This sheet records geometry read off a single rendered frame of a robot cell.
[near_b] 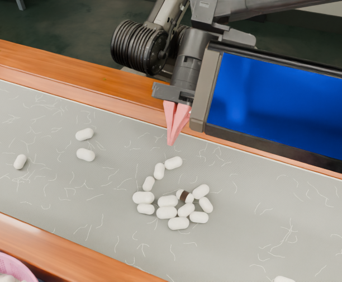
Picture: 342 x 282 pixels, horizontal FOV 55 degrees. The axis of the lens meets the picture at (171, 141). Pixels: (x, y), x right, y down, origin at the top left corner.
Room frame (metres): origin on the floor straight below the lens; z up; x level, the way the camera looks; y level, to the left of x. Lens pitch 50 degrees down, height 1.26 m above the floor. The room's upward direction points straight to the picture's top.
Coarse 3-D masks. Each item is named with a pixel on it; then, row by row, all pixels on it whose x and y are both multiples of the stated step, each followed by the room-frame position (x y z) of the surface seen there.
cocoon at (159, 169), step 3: (156, 165) 0.37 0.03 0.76; (159, 165) 0.37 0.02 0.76; (162, 165) 0.37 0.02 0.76; (156, 168) 0.36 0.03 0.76; (159, 168) 0.36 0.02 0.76; (162, 168) 0.36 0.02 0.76; (156, 171) 0.35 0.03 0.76; (159, 171) 0.35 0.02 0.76; (162, 171) 0.36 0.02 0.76; (156, 174) 0.35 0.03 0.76; (159, 174) 0.35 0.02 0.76; (162, 174) 0.35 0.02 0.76; (156, 177) 0.34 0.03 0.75; (159, 177) 0.34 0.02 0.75; (162, 177) 0.35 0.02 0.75
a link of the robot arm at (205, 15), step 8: (200, 0) 0.52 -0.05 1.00; (208, 0) 0.52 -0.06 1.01; (216, 0) 0.52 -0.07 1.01; (200, 8) 0.51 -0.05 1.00; (208, 8) 0.51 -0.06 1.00; (192, 16) 0.51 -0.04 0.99; (200, 16) 0.51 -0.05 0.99; (208, 16) 0.50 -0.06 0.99; (192, 24) 0.53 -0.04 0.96; (200, 24) 0.51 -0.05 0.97; (208, 24) 0.50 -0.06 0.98; (216, 24) 0.51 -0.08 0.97; (216, 32) 0.53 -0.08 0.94; (224, 32) 0.50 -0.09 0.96; (232, 32) 0.50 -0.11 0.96; (240, 32) 0.50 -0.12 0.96; (224, 40) 0.49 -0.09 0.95; (232, 40) 0.49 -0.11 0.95; (240, 40) 0.49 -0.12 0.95; (248, 40) 0.49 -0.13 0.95
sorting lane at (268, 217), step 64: (0, 128) 0.48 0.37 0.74; (64, 128) 0.48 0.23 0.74; (128, 128) 0.48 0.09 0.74; (0, 192) 0.32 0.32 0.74; (64, 192) 0.32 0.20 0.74; (128, 192) 0.32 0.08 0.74; (256, 192) 0.32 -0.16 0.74; (320, 192) 0.32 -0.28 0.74; (128, 256) 0.20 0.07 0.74; (192, 256) 0.20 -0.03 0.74; (256, 256) 0.20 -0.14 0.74; (320, 256) 0.20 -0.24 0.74
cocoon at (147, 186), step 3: (147, 177) 0.34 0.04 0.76; (150, 177) 0.34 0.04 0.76; (147, 180) 0.34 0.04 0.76; (150, 180) 0.34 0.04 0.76; (153, 180) 0.34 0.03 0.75; (144, 183) 0.33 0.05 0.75; (147, 183) 0.33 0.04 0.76; (150, 183) 0.33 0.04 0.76; (153, 183) 0.33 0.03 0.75; (144, 186) 0.32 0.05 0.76; (147, 186) 0.32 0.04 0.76; (150, 186) 0.32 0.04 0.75; (144, 189) 0.32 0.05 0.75; (147, 189) 0.32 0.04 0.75; (150, 189) 0.32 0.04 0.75
